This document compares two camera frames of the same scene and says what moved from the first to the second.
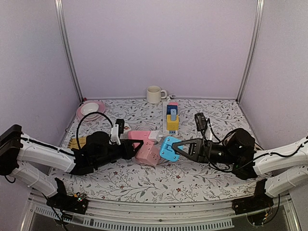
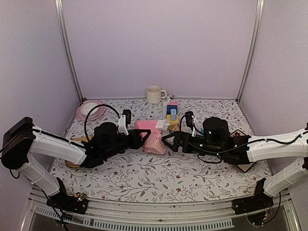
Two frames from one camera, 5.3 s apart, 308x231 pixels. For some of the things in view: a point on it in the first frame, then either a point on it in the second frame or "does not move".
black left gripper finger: x=129 y=149 to x=138 y=140
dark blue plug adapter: x=171 y=107 does not move
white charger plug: x=155 y=135 to x=162 y=124
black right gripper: x=198 y=146 to x=179 y=136
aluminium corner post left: x=59 y=8 does not move
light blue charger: x=173 y=113 does not move
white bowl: x=87 y=108 does not move
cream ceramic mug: x=154 y=94 does not move
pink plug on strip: x=175 y=103 does not move
